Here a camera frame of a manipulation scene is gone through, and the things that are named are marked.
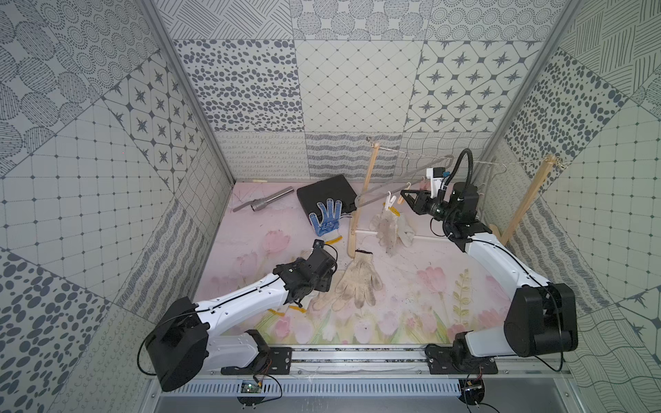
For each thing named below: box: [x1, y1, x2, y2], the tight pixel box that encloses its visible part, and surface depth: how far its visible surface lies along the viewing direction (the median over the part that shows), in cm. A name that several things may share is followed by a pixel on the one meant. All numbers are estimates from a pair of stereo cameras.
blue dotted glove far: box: [308, 197, 343, 245], surface depth 105 cm
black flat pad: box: [296, 174, 358, 222], surface depth 114 cm
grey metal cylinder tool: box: [232, 185, 295, 213], surface depth 113 cm
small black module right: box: [457, 378, 485, 406], surface depth 73 cm
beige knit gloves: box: [312, 250, 384, 312], surface depth 90 cm
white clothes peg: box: [385, 190, 397, 211], surface depth 83 cm
